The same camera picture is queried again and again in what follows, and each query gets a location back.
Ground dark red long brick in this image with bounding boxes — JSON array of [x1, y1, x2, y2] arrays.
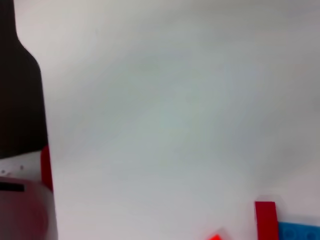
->
[[254, 200, 280, 240]]

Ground blue square brick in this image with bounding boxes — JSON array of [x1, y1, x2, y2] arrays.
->
[[277, 220, 320, 240]]

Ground red and white robot base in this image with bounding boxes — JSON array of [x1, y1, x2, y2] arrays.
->
[[0, 144, 59, 240]]

